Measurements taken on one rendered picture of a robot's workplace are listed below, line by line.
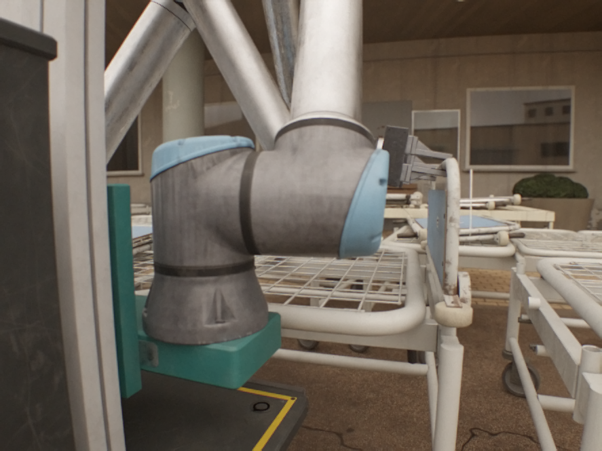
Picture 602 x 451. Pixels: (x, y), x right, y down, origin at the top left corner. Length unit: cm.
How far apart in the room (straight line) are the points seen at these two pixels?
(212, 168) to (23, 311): 28
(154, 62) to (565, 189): 576
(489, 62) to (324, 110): 687
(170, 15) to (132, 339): 70
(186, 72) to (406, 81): 367
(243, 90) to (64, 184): 40
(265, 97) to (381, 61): 657
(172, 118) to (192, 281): 530
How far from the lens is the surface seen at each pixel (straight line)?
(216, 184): 50
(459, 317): 68
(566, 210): 595
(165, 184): 53
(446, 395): 74
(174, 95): 582
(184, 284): 53
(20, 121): 34
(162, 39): 98
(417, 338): 83
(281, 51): 103
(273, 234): 49
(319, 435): 126
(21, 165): 34
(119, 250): 55
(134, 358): 61
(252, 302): 55
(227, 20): 82
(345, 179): 47
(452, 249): 73
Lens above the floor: 72
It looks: 5 degrees down
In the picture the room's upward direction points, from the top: straight up
